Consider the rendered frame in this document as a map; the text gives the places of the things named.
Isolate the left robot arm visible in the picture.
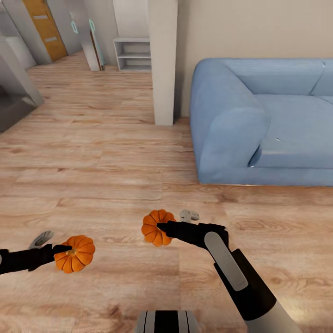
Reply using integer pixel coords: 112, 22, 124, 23
0, 231, 72, 275

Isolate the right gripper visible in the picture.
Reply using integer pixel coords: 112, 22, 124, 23
157, 221, 192, 243

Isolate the pumpkin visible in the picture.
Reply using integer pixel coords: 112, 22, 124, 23
141, 210, 176, 247
54, 234, 96, 274

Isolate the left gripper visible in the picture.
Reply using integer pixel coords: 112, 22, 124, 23
15, 244, 72, 271

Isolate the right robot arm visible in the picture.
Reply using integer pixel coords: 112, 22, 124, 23
157, 209, 303, 333

